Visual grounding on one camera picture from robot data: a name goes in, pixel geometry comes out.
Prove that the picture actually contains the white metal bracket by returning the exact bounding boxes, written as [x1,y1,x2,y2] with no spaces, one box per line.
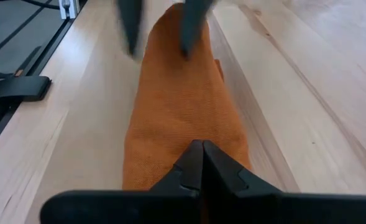
[58,0,80,20]

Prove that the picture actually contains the orange towel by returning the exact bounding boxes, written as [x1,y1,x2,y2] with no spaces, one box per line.
[122,2,252,191]

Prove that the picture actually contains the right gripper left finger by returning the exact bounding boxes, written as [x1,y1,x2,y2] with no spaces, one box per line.
[39,139,204,224]

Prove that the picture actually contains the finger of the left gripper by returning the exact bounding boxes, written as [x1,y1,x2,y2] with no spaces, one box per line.
[116,0,144,58]
[179,0,216,60]

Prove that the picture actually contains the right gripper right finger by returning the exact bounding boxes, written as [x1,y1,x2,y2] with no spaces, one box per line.
[201,139,366,224]

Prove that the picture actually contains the black flat frame bracket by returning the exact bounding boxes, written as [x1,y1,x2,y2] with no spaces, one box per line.
[0,75,52,103]

